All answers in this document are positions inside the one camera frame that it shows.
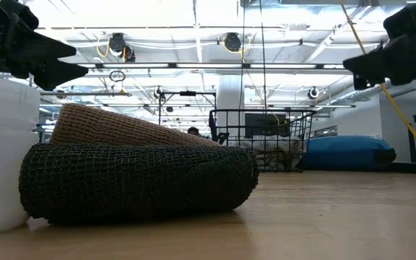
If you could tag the black bandage roll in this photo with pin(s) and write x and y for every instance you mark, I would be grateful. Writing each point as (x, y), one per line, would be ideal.
(139, 184)

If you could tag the grey patterned cloth pack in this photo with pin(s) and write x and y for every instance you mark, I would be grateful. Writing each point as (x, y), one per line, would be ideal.
(265, 151)

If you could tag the long ceiling light bar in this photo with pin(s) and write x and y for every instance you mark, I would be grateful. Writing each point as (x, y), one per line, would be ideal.
(208, 65)

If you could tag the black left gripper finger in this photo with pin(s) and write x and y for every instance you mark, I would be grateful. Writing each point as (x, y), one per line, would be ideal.
(56, 74)
(38, 45)

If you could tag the black monitor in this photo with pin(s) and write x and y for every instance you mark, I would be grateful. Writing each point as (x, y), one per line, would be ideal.
(265, 124)

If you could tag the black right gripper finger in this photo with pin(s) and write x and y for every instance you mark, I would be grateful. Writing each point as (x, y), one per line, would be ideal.
(374, 61)
(361, 82)

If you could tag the person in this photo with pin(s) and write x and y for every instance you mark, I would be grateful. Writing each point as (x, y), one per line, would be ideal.
(193, 130)

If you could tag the black gantry frame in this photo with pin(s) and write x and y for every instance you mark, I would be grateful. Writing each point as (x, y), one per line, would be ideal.
(188, 93)

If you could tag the blue zip pouch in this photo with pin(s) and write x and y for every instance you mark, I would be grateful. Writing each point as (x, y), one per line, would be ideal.
(349, 151)

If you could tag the background black robot arm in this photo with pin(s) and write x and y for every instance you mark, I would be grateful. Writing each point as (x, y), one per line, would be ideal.
(222, 137)

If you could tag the white round jar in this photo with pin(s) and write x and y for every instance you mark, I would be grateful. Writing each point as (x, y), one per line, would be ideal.
(2, 144)

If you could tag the silver ventilation duct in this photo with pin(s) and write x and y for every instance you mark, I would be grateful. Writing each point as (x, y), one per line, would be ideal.
(359, 95)

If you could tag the tan bandage roll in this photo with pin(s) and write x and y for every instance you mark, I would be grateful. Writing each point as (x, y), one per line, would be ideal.
(96, 122)

